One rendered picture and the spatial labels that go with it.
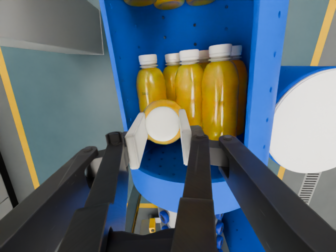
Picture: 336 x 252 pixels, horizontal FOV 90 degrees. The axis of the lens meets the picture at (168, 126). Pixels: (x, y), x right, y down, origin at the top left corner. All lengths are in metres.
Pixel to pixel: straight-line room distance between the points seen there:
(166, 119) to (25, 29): 0.71
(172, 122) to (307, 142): 0.43
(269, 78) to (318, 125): 0.32
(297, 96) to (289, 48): 1.24
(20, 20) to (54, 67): 0.89
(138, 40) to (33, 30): 0.51
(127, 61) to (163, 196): 0.27
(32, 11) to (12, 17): 0.10
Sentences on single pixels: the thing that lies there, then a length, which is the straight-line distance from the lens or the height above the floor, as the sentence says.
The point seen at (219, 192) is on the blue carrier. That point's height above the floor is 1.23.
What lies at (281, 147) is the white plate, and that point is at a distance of 0.53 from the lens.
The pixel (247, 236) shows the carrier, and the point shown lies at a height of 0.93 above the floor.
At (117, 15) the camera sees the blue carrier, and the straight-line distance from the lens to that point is 0.39.
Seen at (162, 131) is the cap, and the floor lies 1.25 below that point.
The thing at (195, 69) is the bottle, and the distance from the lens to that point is 0.35.
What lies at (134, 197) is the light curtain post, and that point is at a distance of 1.20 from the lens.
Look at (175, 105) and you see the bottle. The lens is 0.22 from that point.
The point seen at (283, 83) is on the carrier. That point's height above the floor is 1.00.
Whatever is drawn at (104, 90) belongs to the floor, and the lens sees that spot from 1.53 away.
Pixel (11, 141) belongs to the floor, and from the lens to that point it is 2.13.
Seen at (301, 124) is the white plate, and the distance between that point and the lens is 0.53.
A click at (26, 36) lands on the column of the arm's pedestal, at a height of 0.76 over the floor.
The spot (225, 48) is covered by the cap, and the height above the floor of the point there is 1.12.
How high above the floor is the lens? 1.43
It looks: 70 degrees down
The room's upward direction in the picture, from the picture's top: 179 degrees clockwise
